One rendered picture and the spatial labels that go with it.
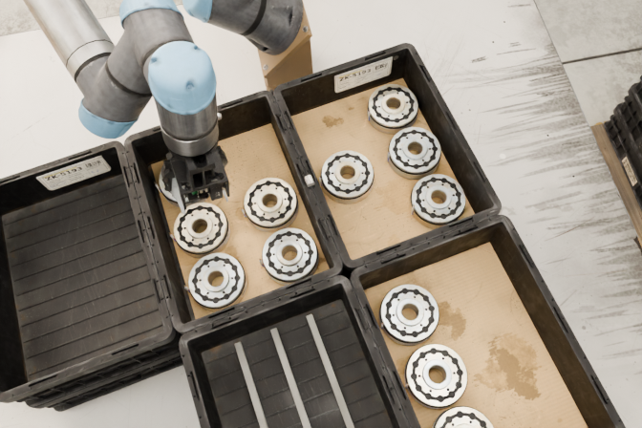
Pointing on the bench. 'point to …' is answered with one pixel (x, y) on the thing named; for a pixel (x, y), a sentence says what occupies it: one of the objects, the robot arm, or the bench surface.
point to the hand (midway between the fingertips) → (198, 189)
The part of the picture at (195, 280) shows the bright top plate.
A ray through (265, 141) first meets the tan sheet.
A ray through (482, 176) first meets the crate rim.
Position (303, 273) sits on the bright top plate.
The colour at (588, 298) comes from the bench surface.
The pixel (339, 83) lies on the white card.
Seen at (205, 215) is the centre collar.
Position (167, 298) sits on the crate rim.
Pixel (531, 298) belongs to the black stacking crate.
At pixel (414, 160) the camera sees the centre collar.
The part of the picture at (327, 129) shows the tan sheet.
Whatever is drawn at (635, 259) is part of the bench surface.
